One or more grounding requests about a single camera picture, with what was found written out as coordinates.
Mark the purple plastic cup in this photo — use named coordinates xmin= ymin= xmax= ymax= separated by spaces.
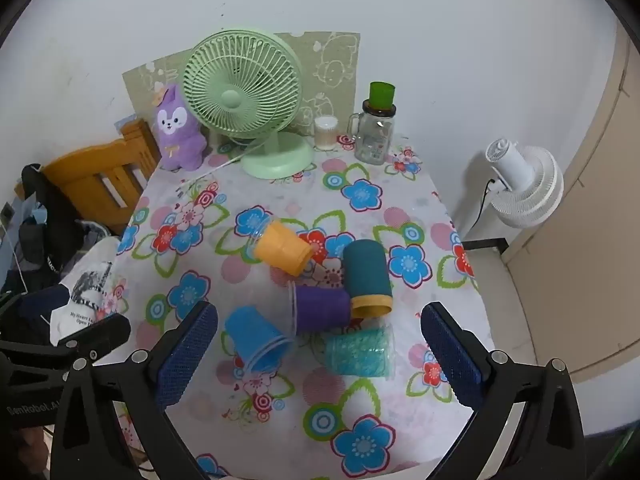
xmin=288 ymin=282 xmax=352 ymax=335

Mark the green desk fan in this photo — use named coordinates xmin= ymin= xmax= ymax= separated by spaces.
xmin=180 ymin=28 xmax=314 ymax=180

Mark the teal cup with orange rim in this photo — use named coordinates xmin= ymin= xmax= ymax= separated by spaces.
xmin=343 ymin=240 xmax=393 ymax=318

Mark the teal glitter cup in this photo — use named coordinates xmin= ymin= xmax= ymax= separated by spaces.
xmin=324 ymin=325 xmax=395 ymax=378

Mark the orange plastic cup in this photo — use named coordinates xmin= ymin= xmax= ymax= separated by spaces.
xmin=247 ymin=217 xmax=314 ymax=278

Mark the blue plastic cup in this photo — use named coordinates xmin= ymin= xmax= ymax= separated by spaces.
xmin=224 ymin=306 xmax=293 ymax=374

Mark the white floor fan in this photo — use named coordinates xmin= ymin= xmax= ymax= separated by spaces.
xmin=485 ymin=138 xmax=564 ymax=230

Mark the green cup on jar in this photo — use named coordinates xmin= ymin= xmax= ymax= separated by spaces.
xmin=369 ymin=81 xmax=395 ymax=110

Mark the cotton swab container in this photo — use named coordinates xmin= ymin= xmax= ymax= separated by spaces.
xmin=314 ymin=115 xmax=338 ymax=151

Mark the white printed t-shirt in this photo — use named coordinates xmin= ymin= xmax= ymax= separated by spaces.
xmin=49 ymin=236 xmax=129 ymax=346

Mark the black clothing pile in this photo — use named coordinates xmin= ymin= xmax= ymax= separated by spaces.
xmin=0 ymin=161 xmax=109 ymax=311

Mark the white fan cable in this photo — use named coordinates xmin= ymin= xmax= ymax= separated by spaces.
xmin=188 ymin=140 xmax=266 ymax=181

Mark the floral tablecloth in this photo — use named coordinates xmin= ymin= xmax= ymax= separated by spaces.
xmin=113 ymin=136 xmax=491 ymax=479

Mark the wooden chair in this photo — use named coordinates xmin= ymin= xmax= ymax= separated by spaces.
xmin=43 ymin=119 xmax=160 ymax=235

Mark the purple plush toy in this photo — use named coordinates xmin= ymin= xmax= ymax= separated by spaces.
xmin=154 ymin=84 xmax=207 ymax=171

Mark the green cartoon wall mat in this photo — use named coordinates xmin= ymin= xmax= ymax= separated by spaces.
xmin=122 ymin=32 xmax=360 ymax=136

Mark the glass mason jar mug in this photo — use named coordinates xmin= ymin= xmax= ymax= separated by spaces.
xmin=346 ymin=100 xmax=396 ymax=166

